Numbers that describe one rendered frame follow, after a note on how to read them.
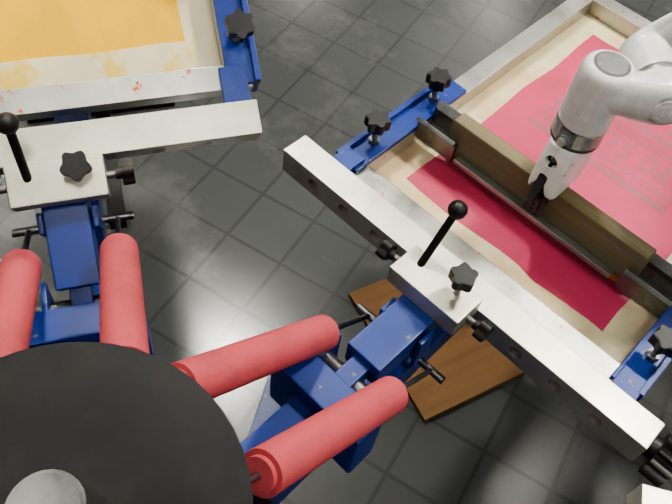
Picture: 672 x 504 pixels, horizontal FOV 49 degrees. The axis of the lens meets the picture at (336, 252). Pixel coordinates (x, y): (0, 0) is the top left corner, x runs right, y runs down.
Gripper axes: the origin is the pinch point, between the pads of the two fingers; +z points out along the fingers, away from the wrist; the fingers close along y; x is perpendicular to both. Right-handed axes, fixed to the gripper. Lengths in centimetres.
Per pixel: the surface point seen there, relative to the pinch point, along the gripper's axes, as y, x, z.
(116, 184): -12, 121, 98
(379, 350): -41.6, -1.1, -2.4
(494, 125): 13.2, 17.9, 6.0
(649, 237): 12.8, -16.3, 5.9
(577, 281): -4.4, -12.7, 6.0
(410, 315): -34.4, -0.4, -2.5
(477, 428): 11, -11, 101
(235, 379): -63, 4, -17
